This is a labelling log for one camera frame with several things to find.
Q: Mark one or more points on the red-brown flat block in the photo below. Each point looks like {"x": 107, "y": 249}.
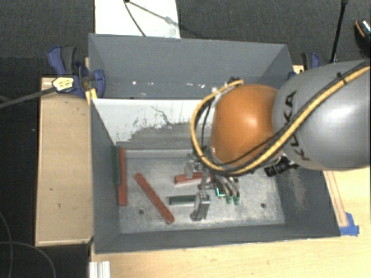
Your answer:
{"x": 122, "y": 181}
{"x": 185, "y": 179}
{"x": 153, "y": 198}

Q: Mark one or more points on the dark green flat block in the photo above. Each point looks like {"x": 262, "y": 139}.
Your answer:
{"x": 181, "y": 199}
{"x": 115, "y": 165}

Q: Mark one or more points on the black cylinder on white bracket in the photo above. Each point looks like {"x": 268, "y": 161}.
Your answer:
{"x": 276, "y": 168}

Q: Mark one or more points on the grey metal bin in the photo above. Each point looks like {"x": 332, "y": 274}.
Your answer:
{"x": 150, "y": 65}

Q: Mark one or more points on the pale wood flat board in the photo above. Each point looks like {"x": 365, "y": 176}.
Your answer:
{"x": 65, "y": 161}

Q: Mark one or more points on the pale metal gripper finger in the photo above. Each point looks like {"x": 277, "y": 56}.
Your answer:
{"x": 201, "y": 206}
{"x": 190, "y": 168}

